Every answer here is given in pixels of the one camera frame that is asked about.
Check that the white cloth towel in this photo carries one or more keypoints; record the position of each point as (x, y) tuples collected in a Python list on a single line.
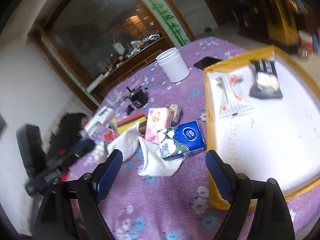
[(127, 143)]

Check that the long white plastic packet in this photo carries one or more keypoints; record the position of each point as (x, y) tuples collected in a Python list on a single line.
[(234, 102)]

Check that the small gold blue packet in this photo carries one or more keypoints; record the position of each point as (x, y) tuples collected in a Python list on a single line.
[(176, 111)]

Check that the white notebook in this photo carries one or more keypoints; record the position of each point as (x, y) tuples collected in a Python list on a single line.
[(95, 123)]

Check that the colourful sponge pack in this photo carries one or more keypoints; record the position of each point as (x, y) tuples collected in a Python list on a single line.
[(122, 125)]

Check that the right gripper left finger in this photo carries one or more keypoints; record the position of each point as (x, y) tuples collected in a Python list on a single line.
[(56, 220)]

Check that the yellow cardboard box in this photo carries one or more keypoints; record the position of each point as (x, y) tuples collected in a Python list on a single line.
[(279, 138)]

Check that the red white bucket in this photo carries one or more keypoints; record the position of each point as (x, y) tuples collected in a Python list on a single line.
[(306, 41)]

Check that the clear plastic cup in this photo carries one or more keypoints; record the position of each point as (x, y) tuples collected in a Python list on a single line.
[(115, 99)]

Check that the blue Vinda tissue pack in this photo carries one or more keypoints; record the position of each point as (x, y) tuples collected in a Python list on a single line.
[(180, 141)]

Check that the pink rose tissue pack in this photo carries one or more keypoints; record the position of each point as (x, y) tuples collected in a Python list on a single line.
[(158, 118)]

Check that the purple floral tablecloth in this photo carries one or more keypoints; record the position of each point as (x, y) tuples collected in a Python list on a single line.
[(187, 205)]

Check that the black snack packet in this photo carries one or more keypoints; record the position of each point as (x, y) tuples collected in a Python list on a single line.
[(266, 85)]

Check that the black bag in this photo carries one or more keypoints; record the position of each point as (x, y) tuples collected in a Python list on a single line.
[(67, 134)]

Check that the black smartphone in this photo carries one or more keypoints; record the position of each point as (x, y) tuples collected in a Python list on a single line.
[(206, 62)]

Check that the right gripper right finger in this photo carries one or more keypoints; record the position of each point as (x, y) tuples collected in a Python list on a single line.
[(271, 219)]

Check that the black round device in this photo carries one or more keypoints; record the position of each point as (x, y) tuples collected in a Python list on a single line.
[(137, 98)]

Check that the white plastic jar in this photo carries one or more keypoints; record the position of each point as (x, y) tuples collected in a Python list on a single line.
[(173, 65)]

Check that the wooden glass cabinet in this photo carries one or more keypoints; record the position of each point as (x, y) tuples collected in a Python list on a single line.
[(93, 45)]

